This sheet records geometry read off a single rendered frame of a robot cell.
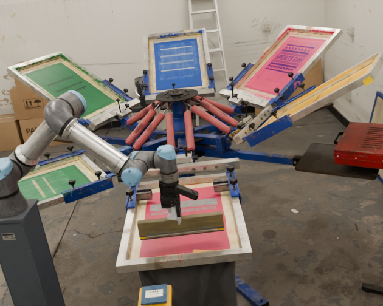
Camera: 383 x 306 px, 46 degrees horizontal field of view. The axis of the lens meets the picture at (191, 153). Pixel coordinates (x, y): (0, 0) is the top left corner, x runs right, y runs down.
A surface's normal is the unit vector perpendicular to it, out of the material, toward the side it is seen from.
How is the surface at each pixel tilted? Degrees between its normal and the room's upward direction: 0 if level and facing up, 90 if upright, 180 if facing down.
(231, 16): 90
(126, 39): 90
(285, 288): 0
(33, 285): 90
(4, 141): 91
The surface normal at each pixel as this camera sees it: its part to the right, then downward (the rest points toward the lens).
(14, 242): -0.07, 0.40
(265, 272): -0.11, -0.92
